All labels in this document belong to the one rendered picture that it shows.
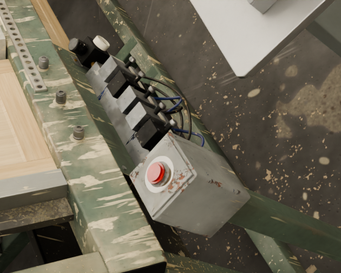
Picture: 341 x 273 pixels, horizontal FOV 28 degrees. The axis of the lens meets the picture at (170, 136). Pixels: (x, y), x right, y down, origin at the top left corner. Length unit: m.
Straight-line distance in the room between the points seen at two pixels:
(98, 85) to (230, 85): 0.81
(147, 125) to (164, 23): 1.32
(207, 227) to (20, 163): 0.45
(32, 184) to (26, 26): 0.58
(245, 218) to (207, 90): 1.17
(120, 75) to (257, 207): 0.49
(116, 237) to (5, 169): 0.31
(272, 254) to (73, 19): 1.74
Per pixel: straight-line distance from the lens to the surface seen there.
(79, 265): 1.28
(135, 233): 1.35
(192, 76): 2.58
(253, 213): 1.39
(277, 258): 1.93
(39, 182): 1.44
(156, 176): 1.20
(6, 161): 1.52
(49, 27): 2.77
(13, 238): 2.79
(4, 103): 1.66
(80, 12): 3.26
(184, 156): 1.19
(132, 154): 1.56
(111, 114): 1.66
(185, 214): 1.23
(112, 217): 1.37
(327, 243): 1.65
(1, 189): 1.42
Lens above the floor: 1.79
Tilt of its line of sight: 45 degrees down
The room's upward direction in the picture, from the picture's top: 65 degrees counter-clockwise
